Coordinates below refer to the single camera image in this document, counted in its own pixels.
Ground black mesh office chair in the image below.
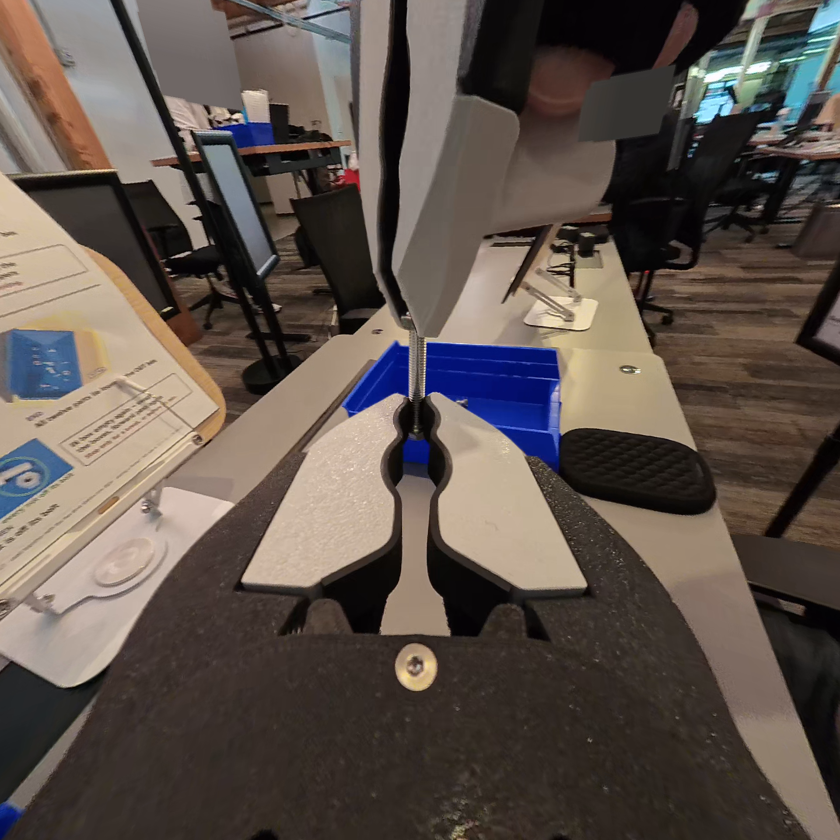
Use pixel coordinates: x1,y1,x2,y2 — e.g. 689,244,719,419
290,184,388,336

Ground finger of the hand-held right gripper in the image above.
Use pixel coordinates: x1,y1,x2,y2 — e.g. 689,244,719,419
350,0,411,324
392,0,521,337

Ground person's dark trousers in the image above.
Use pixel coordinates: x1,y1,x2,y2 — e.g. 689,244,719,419
751,591,840,798

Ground wooden top desk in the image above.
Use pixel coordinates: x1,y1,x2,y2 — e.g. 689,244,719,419
748,141,840,231
151,139,352,198

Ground brown wooden beam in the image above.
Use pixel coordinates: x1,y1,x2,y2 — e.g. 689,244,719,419
0,0,203,347

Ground person's right hand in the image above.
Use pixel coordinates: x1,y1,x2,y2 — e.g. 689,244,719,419
524,7,698,120

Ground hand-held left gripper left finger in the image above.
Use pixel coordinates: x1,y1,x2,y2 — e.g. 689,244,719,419
240,392,406,599

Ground long silver hex bolt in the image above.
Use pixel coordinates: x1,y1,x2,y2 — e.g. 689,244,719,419
400,314,429,439

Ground black framed panel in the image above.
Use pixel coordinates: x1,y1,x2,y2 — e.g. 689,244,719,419
13,169,183,322

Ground framed marker sign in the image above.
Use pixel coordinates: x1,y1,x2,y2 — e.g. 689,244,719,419
794,259,840,365

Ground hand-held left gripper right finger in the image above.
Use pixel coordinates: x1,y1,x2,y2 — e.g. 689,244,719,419
427,391,589,603

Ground black easel with screen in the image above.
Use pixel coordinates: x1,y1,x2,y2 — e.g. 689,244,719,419
110,0,309,396

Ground grey trash bin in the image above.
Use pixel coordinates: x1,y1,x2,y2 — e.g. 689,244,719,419
791,200,840,258

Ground black desk power box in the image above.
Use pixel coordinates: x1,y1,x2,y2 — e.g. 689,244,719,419
551,226,605,270

